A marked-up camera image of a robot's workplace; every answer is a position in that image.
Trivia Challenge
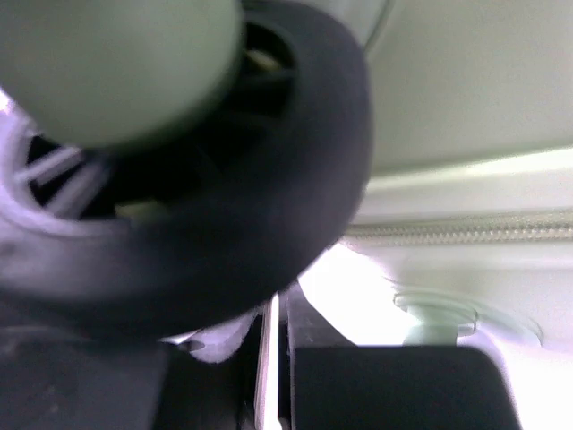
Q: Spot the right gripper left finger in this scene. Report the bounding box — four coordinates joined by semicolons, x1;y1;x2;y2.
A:
153;313;260;429

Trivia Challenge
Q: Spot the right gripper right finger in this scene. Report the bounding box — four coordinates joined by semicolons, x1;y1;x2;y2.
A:
278;286;355;429

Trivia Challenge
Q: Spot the green hard-shell suitcase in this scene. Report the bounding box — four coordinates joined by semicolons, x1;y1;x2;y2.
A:
1;1;572;362

